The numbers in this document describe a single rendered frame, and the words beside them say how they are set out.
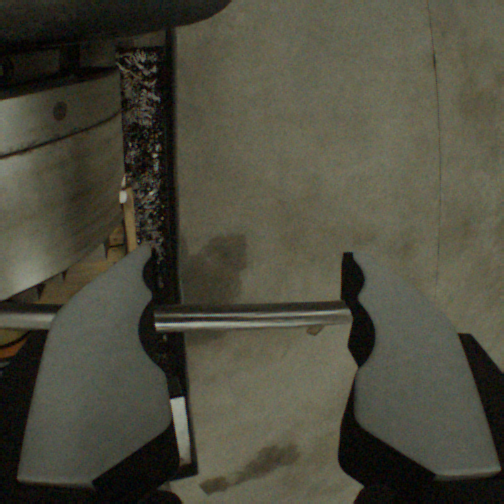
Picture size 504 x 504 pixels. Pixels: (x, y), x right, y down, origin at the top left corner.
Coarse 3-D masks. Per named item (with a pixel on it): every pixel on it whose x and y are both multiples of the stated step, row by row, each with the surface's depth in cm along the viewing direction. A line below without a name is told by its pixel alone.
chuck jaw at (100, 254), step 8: (96, 248) 35; (104, 248) 35; (88, 256) 35; (96, 256) 35; (104, 256) 35; (64, 272) 36; (48, 280) 35; (56, 280) 35; (64, 280) 36; (32, 288) 35; (40, 288) 37; (16, 296) 35; (24, 296) 35; (32, 296) 36; (40, 296) 36
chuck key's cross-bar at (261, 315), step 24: (0, 312) 15; (24, 312) 16; (48, 312) 16; (168, 312) 17; (192, 312) 18; (216, 312) 18; (240, 312) 18; (264, 312) 18; (288, 312) 19; (312, 312) 19; (336, 312) 19
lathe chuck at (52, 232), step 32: (96, 128) 26; (0, 160) 20; (32, 160) 22; (64, 160) 24; (96, 160) 27; (0, 192) 20; (32, 192) 22; (64, 192) 25; (96, 192) 28; (0, 224) 21; (32, 224) 23; (64, 224) 25; (96, 224) 28; (0, 256) 22; (32, 256) 24; (64, 256) 26; (0, 288) 22
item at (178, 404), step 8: (176, 376) 80; (168, 384) 78; (176, 384) 78; (176, 392) 76; (176, 400) 75; (176, 408) 76; (184, 408) 77; (176, 416) 77; (184, 416) 78; (176, 424) 79; (184, 424) 79; (176, 432) 80; (184, 432) 81; (184, 440) 82; (184, 448) 83; (184, 456) 89
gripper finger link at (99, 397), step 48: (96, 288) 10; (144, 288) 10; (48, 336) 8; (96, 336) 8; (144, 336) 9; (48, 384) 7; (96, 384) 7; (144, 384) 7; (48, 432) 6; (96, 432) 6; (144, 432) 6; (48, 480) 5; (96, 480) 5; (144, 480) 6
